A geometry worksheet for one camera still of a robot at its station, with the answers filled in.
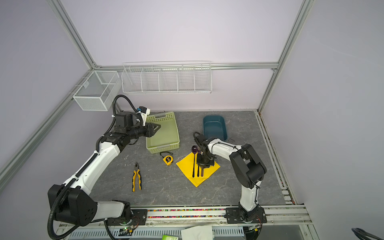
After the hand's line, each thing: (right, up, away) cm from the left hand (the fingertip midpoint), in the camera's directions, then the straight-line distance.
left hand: (158, 127), depth 79 cm
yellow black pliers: (-16, -27, +9) cm, 32 cm away
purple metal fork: (+21, -25, +12) cm, 35 cm away
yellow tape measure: (+3, -20, +13) cm, 24 cm away
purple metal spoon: (+19, -15, +18) cm, 30 cm away
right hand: (+23, -25, +12) cm, 36 cm away
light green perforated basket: (-1, -8, +26) cm, 27 cm away
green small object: (+8, -50, -12) cm, 52 cm away
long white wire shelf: (+2, +34, +21) cm, 40 cm away
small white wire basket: (-45, +23, +19) cm, 54 cm away
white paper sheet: (+23, -45, -15) cm, 53 cm away
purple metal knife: (+24, -27, +10) cm, 37 cm away
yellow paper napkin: (+14, -24, +13) cm, 30 cm away
